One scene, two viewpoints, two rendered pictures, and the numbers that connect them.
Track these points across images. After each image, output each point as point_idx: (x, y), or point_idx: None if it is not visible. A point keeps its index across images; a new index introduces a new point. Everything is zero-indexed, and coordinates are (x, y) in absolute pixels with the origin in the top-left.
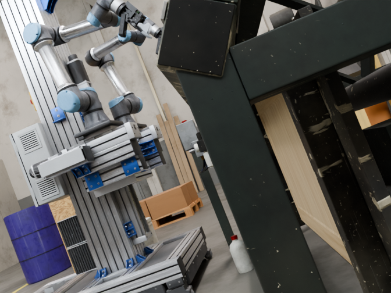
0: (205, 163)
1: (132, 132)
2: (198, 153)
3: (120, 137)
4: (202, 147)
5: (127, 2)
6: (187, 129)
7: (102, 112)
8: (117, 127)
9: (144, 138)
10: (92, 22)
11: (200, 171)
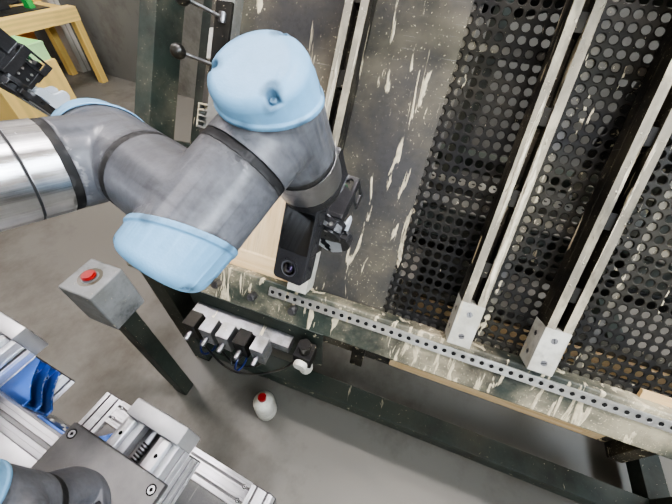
0: (232, 351)
1: (196, 436)
2: (266, 359)
3: (170, 474)
4: (312, 361)
5: (340, 155)
6: (115, 292)
7: (72, 484)
8: (154, 464)
9: (5, 369)
10: (208, 285)
11: (254, 374)
